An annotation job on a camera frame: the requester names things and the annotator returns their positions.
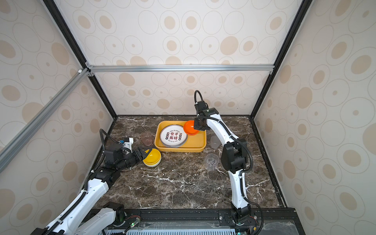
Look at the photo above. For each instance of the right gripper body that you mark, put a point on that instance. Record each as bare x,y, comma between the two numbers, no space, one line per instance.
198,125

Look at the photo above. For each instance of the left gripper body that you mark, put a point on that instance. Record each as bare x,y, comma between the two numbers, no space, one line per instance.
132,158

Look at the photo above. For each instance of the orange plastic bowl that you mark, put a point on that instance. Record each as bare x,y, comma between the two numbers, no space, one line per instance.
189,128

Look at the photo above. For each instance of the yellow bowl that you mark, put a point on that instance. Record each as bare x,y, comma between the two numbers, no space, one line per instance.
152,156

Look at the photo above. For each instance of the white bowl stack bottom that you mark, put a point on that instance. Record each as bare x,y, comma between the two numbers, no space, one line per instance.
152,164

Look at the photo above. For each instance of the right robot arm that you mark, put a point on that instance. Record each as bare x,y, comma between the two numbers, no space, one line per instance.
235,159

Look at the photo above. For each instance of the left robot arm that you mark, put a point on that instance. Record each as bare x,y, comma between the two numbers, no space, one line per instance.
71,220

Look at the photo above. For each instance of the yellow plastic bin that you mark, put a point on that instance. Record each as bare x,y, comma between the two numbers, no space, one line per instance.
196,143

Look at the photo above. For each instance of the pink translucent cup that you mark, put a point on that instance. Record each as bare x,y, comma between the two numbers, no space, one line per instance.
147,138

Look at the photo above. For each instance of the grey translucent cup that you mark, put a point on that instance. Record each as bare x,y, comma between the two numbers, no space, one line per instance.
215,142

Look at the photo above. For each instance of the clear plastic cup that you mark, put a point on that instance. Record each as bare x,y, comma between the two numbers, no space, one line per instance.
211,161

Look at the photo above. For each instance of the horizontal aluminium rail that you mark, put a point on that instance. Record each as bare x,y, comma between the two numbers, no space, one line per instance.
181,68

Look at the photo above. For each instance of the left diagonal aluminium rail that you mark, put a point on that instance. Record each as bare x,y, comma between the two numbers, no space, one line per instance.
23,137

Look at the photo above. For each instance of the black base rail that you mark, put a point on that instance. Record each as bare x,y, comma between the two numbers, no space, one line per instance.
274,221

